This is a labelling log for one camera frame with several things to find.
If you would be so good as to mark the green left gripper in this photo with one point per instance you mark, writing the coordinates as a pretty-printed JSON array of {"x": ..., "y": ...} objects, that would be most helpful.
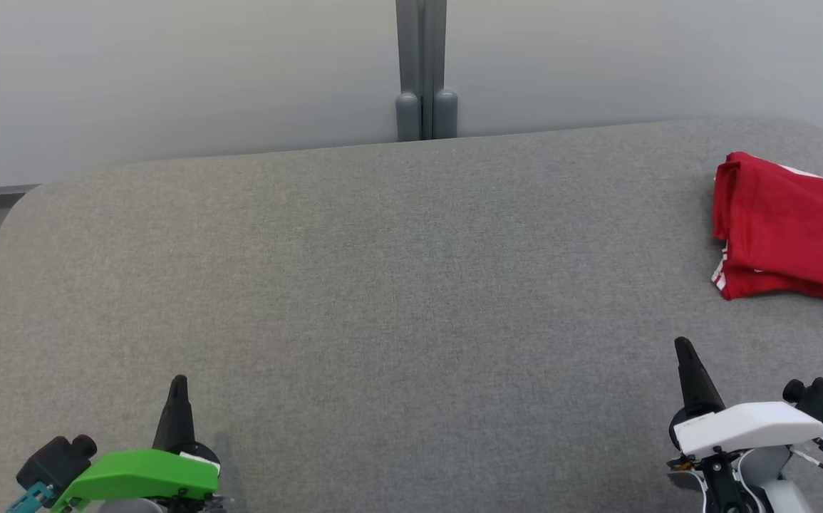
[{"x": 140, "y": 474}]

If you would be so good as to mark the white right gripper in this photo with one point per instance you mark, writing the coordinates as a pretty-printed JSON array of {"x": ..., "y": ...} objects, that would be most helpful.
[{"x": 746, "y": 427}]

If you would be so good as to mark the teal left camera connector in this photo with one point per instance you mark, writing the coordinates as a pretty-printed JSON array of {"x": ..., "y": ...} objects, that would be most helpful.
[{"x": 32, "y": 499}]

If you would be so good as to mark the red jersey with white sleeves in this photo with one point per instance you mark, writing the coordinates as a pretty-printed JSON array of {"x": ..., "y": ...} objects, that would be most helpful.
[{"x": 782, "y": 221}]

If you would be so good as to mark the grey double partition post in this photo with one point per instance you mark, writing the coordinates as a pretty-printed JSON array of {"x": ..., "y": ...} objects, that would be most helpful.
[{"x": 422, "y": 50}]

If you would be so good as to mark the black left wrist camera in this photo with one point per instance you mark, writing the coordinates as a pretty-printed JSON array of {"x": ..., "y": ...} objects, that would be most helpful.
[{"x": 55, "y": 463}]

